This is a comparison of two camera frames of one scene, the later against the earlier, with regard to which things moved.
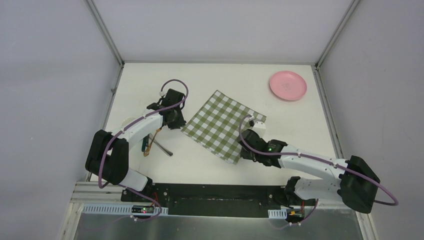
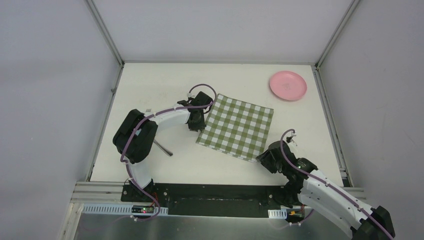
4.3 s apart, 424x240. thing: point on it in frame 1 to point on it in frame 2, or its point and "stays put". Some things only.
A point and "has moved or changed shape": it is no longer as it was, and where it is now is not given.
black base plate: (215, 200) stays put
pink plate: (288, 85) stays put
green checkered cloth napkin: (216, 125) has moved or changed shape
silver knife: (160, 145) stays put
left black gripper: (177, 120) to (205, 103)
